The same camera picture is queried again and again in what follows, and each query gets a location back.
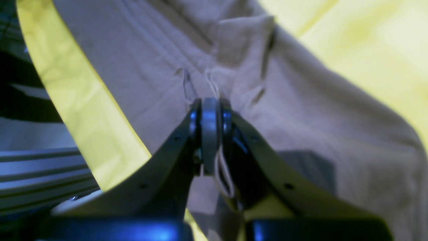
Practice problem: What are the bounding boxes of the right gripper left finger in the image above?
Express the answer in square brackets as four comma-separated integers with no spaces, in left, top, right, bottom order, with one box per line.
[37,98,220,241]

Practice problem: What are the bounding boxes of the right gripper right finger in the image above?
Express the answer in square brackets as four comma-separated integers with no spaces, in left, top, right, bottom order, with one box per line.
[219,99,393,241]

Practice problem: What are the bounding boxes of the brown T-shirt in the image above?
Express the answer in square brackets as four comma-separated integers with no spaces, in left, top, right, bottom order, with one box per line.
[55,0,427,241]

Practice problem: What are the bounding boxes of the yellow table cloth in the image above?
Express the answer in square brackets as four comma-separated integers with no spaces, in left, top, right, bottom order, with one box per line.
[15,0,428,241]

